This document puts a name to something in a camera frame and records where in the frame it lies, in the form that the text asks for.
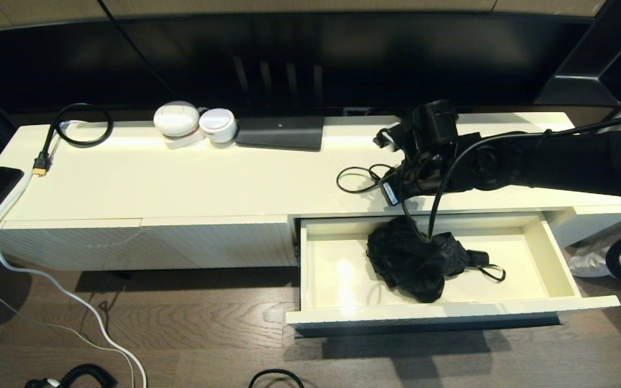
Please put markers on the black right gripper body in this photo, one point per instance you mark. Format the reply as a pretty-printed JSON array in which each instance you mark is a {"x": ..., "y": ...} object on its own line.
[{"x": 405, "y": 180}]

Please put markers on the black umbrella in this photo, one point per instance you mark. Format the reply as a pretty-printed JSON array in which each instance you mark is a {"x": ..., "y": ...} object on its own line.
[{"x": 407, "y": 264}]

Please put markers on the cream TV cabinet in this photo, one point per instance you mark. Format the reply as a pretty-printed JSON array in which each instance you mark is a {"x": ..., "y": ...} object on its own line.
[{"x": 208, "y": 183}]

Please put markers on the black wall shelf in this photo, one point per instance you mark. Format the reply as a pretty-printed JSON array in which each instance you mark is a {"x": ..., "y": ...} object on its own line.
[{"x": 612, "y": 32}]

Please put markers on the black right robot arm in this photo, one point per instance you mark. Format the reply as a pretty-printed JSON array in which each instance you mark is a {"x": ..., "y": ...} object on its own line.
[{"x": 558, "y": 161}]

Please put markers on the black television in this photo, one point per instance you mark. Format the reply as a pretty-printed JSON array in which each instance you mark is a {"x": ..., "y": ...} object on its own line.
[{"x": 343, "y": 54}]

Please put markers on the dark grey flat box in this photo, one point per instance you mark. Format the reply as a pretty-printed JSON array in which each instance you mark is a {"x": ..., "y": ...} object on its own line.
[{"x": 280, "y": 133}]

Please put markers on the large white round device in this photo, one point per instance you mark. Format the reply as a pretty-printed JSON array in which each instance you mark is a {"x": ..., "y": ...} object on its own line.
[{"x": 177, "y": 118}]

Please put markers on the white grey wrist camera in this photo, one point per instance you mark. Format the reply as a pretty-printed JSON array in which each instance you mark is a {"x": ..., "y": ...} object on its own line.
[{"x": 394, "y": 137}]

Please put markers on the small white round device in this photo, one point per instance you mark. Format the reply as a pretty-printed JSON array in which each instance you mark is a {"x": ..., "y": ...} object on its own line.
[{"x": 218, "y": 125}]

